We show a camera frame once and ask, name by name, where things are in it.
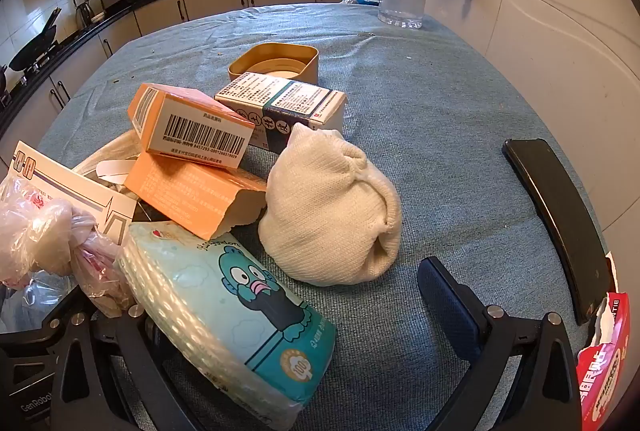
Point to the black phone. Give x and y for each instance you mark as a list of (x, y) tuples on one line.
[(560, 221)]

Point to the blue bag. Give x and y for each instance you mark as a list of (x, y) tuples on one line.
[(357, 0)]

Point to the red snack packet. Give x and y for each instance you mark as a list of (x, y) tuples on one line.
[(600, 371)]

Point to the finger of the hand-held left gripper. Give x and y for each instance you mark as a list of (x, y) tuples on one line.
[(35, 338)]

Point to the orange barcode box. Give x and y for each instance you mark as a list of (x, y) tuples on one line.
[(190, 126)]

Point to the white carton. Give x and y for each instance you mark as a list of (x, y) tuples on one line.
[(65, 181)]

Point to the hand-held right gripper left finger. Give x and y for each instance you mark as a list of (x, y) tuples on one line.
[(125, 346)]

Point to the steel kettle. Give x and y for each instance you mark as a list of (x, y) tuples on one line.
[(84, 13)]

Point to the torn orange box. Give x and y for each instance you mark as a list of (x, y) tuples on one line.
[(190, 196)]

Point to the yellow square tin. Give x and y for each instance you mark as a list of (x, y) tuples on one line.
[(272, 61)]

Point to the white knit sock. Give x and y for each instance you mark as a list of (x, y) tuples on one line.
[(330, 211)]

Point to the blue-grey tablecloth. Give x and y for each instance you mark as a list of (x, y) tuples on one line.
[(425, 136)]

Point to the clear pink-print plastic bag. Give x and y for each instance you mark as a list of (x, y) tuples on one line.
[(40, 231)]

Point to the gas stove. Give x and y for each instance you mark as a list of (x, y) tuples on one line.
[(30, 71)]

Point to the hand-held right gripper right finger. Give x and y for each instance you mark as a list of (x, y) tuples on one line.
[(450, 306)]

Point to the teal cartoon tissue pack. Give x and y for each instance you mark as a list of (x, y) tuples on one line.
[(225, 311)]

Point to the white green medicine box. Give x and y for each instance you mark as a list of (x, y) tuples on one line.
[(280, 101)]

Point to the black wok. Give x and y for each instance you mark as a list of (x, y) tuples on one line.
[(32, 48)]

